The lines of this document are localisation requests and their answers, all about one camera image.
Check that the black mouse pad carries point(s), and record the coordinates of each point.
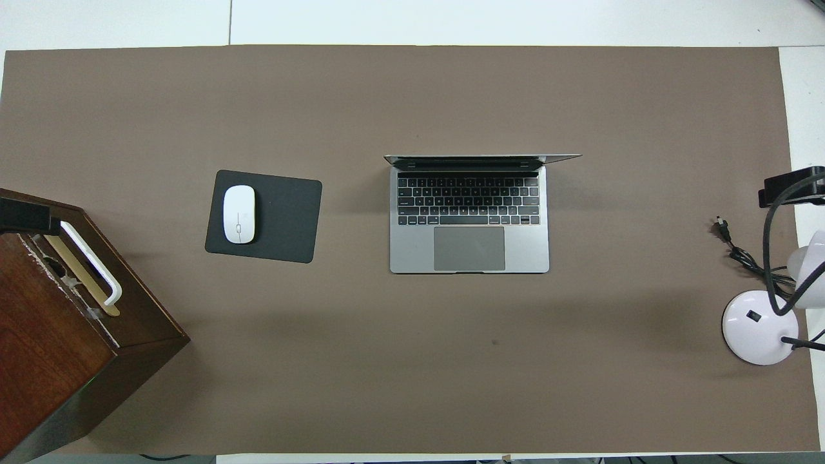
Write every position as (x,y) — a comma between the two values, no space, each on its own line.
(290,219)

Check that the white computer mouse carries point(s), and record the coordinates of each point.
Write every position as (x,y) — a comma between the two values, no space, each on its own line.
(239,212)

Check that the brown table mat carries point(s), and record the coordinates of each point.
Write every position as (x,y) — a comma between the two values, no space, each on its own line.
(412,96)

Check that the white desk lamp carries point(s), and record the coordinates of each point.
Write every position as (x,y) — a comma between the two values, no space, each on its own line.
(754,335)

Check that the silver grey laptop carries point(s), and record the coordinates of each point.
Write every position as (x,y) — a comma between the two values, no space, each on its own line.
(412,251)

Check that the dark brown wooden box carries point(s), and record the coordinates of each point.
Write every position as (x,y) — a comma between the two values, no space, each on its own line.
(51,348)

